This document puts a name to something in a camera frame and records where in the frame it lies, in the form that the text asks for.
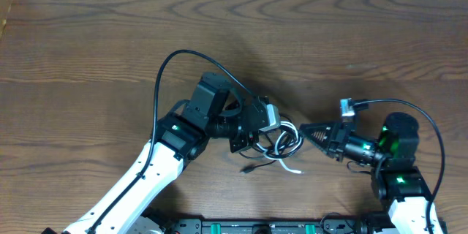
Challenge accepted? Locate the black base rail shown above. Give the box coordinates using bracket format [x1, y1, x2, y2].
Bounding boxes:
[138, 210, 449, 234]

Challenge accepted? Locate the left camera black cable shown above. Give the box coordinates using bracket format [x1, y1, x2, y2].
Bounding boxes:
[86, 49, 257, 234]

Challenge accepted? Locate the white cable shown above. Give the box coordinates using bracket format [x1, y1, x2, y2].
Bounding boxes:
[255, 120, 304, 175]

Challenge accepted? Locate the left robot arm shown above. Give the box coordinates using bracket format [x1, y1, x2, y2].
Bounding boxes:
[65, 72, 280, 234]

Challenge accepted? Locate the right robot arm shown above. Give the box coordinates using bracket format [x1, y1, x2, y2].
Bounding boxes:
[299, 112, 448, 233]

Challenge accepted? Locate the right camera black cable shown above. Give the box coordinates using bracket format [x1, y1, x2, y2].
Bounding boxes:
[352, 98, 446, 234]

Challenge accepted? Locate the camera black cable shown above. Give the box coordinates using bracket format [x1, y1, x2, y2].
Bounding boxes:
[352, 98, 446, 234]
[86, 49, 257, 234]

